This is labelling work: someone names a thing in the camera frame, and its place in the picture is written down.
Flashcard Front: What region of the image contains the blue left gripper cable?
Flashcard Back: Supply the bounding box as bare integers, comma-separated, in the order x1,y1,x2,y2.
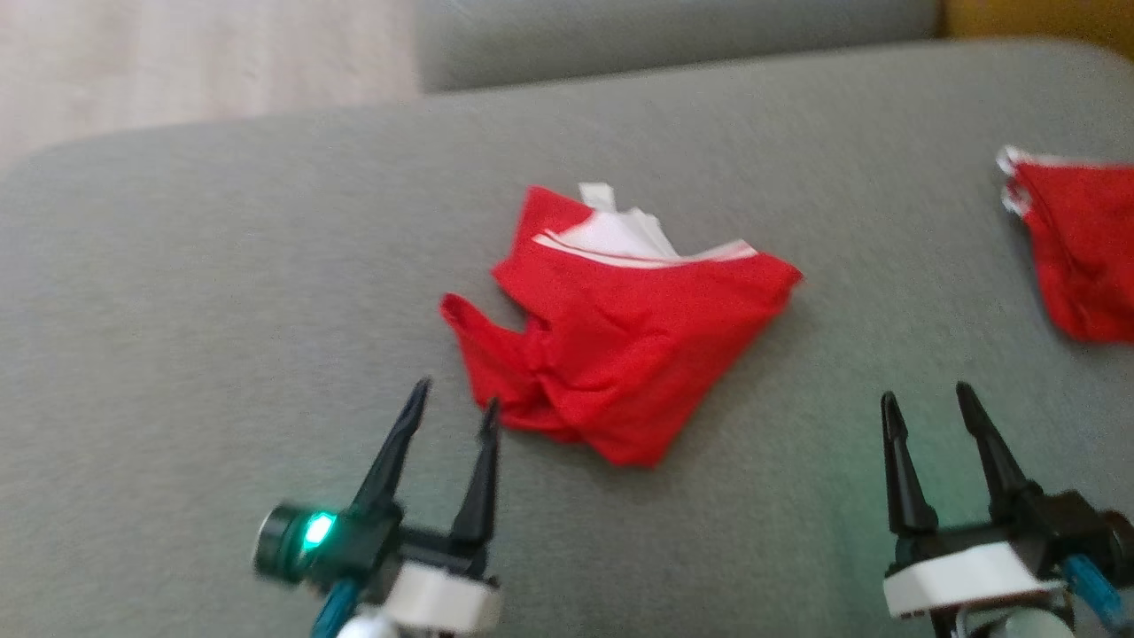
310,576,362,638

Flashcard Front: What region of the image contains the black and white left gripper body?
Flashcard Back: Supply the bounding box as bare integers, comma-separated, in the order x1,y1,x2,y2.
252,500,503,635

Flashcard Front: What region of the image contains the red garment with white trim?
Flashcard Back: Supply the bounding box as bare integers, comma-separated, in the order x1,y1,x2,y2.
995,144,1134,345

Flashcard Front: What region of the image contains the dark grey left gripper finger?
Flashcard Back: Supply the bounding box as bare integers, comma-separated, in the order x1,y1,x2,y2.
351,377,433,525
448,398,502,552

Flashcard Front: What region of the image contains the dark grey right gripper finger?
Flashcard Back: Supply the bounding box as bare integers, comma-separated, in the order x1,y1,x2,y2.
954,381,1045,519
880,391,940,538

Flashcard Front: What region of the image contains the red and white garment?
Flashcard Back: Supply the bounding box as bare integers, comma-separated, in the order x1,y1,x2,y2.
439,181,805,469

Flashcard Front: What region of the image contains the grey fabric sofa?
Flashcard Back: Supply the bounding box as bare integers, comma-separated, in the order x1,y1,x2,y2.
0,37,1134,638
415,0,944,95

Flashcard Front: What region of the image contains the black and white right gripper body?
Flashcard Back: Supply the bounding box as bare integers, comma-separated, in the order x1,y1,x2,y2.
882,490,1134,621

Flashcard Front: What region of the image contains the yellow wooden furniture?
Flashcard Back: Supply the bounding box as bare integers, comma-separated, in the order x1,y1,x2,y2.
941,0,1134,61

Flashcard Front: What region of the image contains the blue gripper cable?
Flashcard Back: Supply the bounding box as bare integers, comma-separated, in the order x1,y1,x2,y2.
310,576,362,638
1061,553,1110,611

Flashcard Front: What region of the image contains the blue right gripper cable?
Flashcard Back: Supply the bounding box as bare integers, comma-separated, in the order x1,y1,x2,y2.
1061,553,1110,611

